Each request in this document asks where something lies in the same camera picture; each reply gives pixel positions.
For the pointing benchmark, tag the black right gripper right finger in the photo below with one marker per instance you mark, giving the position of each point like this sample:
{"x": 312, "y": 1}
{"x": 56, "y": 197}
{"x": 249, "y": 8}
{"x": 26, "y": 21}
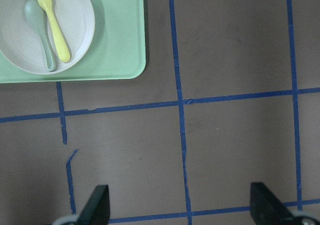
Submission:
{"x": 267, "y": 209}

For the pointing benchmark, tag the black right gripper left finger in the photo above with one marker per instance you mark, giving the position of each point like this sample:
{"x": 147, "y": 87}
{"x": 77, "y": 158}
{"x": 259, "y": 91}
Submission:
{"x": 95, "y": 212}

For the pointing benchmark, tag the white round plate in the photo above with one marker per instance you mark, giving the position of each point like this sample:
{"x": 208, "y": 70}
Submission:
{"x": 26, "y": 38}

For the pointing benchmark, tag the yellow plastic fork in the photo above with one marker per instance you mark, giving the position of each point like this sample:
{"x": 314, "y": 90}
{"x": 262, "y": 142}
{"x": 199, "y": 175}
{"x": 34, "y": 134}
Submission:
{"x": 58, "y": 38}

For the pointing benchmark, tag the light green tray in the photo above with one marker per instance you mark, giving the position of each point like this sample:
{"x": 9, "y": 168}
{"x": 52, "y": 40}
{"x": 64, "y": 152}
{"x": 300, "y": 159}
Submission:
{"x": 106, "y": 39}

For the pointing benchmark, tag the grey-green plastic spoon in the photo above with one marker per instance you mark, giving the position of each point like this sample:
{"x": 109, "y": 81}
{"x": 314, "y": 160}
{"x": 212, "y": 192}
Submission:
{"x": 35, "y": 16}

